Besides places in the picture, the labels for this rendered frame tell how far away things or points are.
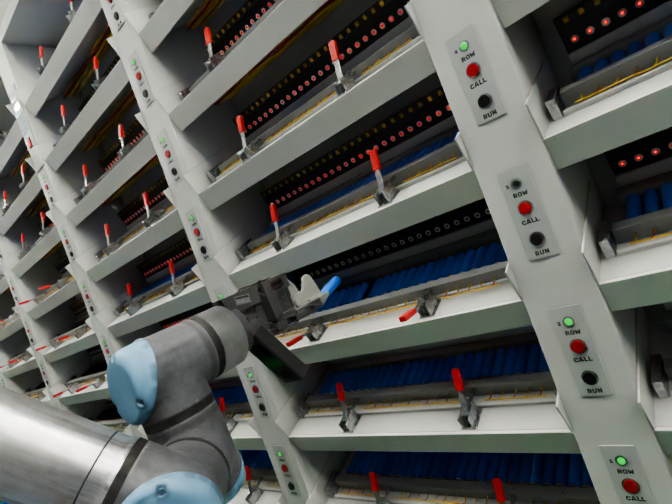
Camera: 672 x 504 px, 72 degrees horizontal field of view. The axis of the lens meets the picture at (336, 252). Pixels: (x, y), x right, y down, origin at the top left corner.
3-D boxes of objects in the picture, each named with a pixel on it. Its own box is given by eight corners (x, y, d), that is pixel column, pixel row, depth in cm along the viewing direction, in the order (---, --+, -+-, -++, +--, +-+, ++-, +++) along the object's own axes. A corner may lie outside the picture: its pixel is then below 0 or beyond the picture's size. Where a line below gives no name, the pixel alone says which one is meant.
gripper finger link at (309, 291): (328, 264, 81) (290, 281, 75) (341, 295, 81) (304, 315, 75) (317, 268, 83) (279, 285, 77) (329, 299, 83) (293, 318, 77)
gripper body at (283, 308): (289, 270, 74) (231, 295, 65) (309, 320, 74) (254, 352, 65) (260, 281, 79) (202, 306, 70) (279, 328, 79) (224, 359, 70)
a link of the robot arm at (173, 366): (120, 434, 58) (88, 360, 58) (202, 386, 67) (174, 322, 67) (154, 430, 52) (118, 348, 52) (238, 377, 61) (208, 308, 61)
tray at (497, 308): (537, 324, 65) (506, 272, 62) (269, 370, 104) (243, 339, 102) (553, 244, 79) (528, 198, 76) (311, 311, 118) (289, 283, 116)
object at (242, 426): (273, 450, 110) (237, 410, 106) (157, 449, 150) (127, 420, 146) (313, 384, 124) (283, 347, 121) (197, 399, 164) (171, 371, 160)
